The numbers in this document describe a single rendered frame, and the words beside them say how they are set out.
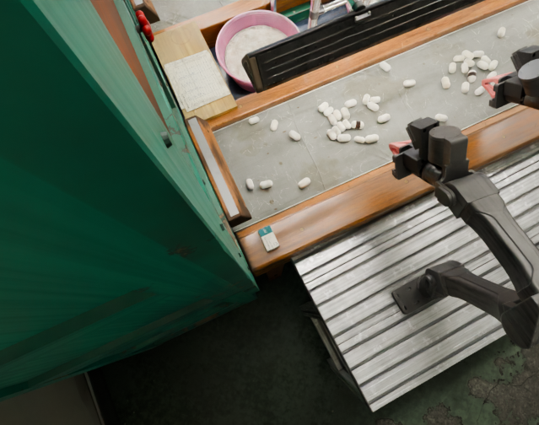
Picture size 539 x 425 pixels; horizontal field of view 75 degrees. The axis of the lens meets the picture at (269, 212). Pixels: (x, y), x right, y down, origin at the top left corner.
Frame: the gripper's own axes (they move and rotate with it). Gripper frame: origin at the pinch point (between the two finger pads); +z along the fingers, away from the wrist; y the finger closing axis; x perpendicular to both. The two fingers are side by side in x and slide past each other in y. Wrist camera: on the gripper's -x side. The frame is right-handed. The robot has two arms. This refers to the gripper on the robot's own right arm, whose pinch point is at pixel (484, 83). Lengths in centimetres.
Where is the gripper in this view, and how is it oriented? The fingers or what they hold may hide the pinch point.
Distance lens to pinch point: 119.4
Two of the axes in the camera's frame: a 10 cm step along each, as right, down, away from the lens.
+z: -3.1, -5.0, 8.1
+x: 2.8, 7.6, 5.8
